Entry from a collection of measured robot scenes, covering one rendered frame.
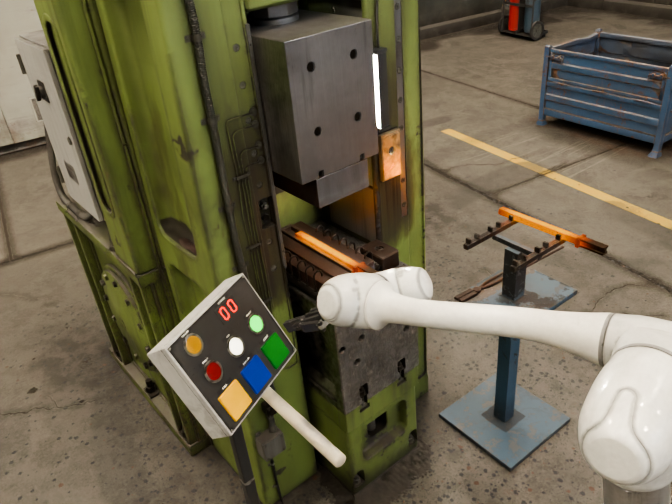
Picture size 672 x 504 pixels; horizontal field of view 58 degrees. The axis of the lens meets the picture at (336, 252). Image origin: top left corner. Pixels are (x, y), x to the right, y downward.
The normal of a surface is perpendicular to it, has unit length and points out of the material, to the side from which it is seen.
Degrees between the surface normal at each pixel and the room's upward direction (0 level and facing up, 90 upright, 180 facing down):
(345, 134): 90
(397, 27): 90
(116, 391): 0
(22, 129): 90
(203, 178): 90
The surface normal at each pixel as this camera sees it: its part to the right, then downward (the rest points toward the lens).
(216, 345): 0.73, -0.29
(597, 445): -0.58, 0.41
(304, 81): 0.63, 0.36
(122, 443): -0.09, -0.85
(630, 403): -0.29, -0.74
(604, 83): -0.81, 0.36
